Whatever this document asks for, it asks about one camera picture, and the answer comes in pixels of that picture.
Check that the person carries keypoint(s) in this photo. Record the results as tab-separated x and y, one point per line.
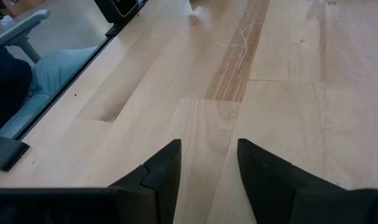
8	84

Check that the grey office chair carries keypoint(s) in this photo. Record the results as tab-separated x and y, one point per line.
21	23

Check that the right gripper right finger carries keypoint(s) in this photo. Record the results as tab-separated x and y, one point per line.
285	193

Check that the small black exterior camera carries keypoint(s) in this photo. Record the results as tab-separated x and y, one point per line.
120	9

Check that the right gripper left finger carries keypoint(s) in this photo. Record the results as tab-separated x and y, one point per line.
130	199

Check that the black frame clamp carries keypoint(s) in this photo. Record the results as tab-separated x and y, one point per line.
5	152

